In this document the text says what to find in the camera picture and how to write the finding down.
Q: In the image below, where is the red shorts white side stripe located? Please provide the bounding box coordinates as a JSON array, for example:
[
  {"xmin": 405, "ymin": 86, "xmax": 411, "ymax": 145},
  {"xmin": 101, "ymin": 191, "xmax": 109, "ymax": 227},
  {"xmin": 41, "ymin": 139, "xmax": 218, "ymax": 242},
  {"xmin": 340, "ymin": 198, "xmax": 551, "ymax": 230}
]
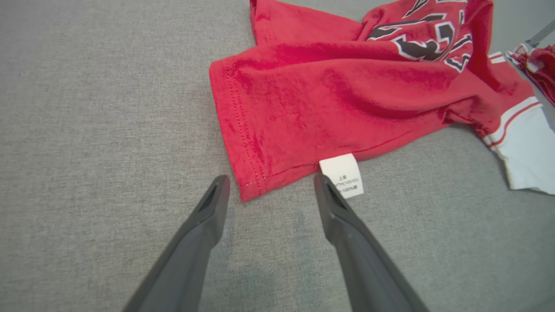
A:
[{"xmin": 505, "ymin": 41, "xmax": 555, "ymax": 107}]

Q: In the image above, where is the red Bulls 23 jersey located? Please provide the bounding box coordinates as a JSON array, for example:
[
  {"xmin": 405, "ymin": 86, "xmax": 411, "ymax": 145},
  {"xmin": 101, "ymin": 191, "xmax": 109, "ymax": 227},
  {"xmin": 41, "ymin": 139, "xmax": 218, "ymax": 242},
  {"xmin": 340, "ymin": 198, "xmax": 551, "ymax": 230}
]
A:
[{"xmin": 209, "ymin": 0, "xmax": 555, "ymax": 202}]

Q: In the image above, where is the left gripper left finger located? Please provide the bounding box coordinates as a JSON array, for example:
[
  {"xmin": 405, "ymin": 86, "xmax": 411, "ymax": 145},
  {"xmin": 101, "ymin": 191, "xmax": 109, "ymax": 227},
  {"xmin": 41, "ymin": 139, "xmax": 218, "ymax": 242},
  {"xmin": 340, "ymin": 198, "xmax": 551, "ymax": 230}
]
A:
[{"xmin": 123, "ymin": 175, "xmax": 230, "ymax": 312}]

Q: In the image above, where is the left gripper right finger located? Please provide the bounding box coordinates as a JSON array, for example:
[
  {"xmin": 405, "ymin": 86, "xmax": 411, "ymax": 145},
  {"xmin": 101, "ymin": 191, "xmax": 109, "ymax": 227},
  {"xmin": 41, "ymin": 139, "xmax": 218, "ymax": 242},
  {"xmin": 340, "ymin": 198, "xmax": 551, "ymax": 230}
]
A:
[{"xmin": 314, "ymin": 173, "xmax": 429, "ymax": 312}]

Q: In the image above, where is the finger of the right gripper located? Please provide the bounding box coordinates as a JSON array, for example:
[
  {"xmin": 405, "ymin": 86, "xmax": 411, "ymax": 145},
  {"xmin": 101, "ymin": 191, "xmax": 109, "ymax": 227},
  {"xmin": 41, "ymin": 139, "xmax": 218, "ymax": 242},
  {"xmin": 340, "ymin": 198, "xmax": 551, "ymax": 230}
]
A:
[{"xmin": 526, "ymin": 19, "xmax": 555, "ymax": 48}]

